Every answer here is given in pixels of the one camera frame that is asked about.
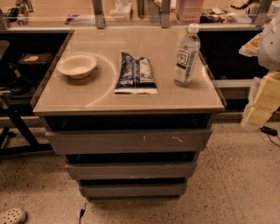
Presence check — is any grey bottom drawer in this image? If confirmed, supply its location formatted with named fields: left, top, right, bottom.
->
left=79, top=183, right=186, bottom=198

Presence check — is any grey drawer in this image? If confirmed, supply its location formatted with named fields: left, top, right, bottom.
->
left=45, top=129, right=212, bottom=154
left=66, top=162, right=196, bottom=180
left=79, top=183, right=186, bottom=198

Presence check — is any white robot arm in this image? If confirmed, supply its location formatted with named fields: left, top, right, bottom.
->
left=239, top=12, right=280, bottom=131

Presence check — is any grey drawer cabinet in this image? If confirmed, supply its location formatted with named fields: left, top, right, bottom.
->
left=31, top=28, right=225, bottom=187

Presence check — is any grey top drawer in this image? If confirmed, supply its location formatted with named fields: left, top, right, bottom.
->
left=45, top=129, right=212, bottom=154

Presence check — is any grey middle drawer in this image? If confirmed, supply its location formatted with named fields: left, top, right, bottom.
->
left=66, top=162, right=196, bottom=180

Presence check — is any black power adapter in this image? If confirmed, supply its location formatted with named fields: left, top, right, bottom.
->
left=261, top=126, right=277, bottom=137

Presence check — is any clear water bottle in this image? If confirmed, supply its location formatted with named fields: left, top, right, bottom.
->
left=174, top=24, right=200, bottom=87

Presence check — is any pink plastic container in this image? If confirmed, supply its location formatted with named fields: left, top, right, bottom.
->
left=175, top=0, right=204, bottom=24

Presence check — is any blue snack bag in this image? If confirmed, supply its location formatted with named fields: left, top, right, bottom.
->
left=115, top=52, right=158, bottom=95

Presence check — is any white small box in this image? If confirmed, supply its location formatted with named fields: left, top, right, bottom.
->
left=114, top=0, right=132, bottom=20

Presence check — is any white ceramic bowl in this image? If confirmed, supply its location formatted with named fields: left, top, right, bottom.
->
left=56, top=53, right=97, bottom=79

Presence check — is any black box with label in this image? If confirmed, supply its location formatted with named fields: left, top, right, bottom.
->
left=17, top=52, right=54, bottom=70

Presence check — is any white perforated clog shoe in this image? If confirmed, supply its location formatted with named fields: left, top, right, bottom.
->
left=0, top=207, right=27, bottom=224

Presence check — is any grey metal post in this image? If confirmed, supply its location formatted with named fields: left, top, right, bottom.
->
left=92, top=0, right=105, bottom=29
left=160, top=0, right=171, bottom=28

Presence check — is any black floor cable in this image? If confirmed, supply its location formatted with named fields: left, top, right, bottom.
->
left=78, top=198, right=88, bottom=224

